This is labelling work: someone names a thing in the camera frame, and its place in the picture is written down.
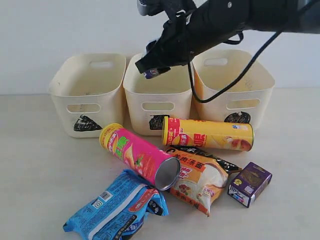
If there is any cream bin with circle mark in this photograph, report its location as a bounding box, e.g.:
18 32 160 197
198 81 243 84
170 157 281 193
192 49 275 130

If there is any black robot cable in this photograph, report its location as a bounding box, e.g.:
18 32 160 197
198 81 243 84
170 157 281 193
187 0 320 104

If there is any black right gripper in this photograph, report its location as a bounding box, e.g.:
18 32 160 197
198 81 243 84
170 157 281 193
135 12 192 75

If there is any white blue milk carton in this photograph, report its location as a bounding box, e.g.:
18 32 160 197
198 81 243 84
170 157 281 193
143 68 160 79

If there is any purple milk carton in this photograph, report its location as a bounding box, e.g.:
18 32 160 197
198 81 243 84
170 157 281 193
227 162 273 208

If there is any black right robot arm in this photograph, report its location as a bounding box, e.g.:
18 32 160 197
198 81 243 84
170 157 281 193
135 0 320 73

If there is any cream bin with square mark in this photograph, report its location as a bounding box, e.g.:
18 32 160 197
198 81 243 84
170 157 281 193
123 53 192 136

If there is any orange instant noodle bag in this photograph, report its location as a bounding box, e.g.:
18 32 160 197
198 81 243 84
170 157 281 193
166 145 242 216

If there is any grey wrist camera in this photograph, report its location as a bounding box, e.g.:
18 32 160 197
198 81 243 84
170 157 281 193
136 0 172 16

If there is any cream bin with triangle mark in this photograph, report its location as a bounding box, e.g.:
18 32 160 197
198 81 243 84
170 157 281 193
49 53 127 138

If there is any yellow Lay's chips can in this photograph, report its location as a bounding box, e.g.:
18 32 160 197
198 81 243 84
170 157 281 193
162 116 255 152

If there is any pink Lay's chips can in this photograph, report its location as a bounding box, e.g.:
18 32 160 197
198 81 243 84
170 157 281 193
99 123 181 191

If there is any blue instant noodle bag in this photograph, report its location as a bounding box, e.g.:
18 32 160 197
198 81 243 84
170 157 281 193
62 169 169 240

